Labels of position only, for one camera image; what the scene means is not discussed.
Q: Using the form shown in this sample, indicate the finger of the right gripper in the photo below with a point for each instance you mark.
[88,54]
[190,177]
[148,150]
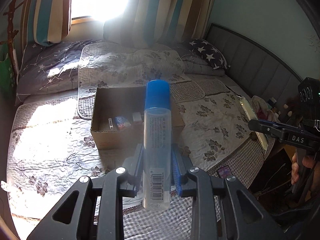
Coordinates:
[266,127]

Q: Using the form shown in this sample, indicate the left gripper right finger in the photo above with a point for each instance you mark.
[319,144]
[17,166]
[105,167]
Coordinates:
[222,208]

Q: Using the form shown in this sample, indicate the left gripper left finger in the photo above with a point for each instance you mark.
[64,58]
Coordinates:
[93,208]

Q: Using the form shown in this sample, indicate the small blue white box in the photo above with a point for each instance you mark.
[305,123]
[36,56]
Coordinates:
[122,123]

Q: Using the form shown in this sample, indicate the clear tube blue cap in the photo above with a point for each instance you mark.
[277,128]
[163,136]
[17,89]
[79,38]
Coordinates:
[157,146]

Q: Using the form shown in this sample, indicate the person's right hand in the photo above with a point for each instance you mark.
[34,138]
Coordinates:
[309,163]

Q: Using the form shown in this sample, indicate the crumpled cloth on nightstand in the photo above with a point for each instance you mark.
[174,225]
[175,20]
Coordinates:
[260,107]

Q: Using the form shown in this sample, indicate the grey padded headboard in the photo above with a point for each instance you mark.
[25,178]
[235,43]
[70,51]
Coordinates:
[257,70]

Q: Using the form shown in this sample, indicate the floral quilted bedspread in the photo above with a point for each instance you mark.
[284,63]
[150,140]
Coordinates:
[51,146]

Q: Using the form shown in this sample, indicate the brown cardboard box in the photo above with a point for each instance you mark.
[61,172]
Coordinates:
[112,102]

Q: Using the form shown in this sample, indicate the star pattern navy pillow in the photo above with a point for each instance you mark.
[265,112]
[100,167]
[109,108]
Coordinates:
[207,52]

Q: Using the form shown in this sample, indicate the grey constellation duvet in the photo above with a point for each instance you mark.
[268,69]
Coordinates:
[49,70]

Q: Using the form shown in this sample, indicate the green bag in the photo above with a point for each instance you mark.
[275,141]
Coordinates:
[7,76]

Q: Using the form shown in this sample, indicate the right striped curtain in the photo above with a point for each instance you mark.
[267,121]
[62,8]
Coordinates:
[144,23]

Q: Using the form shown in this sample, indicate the striped curtain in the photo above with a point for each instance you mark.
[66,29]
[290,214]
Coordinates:
[45,22]
[144,23]

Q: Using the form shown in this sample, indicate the wooden coat rack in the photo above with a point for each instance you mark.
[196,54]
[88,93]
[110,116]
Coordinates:
[11,33]

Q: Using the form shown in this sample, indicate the left striped curtain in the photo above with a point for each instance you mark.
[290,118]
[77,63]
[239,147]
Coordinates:
[45,22]

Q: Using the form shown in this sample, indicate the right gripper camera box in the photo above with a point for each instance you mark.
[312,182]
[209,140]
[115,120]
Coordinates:
[309,97]

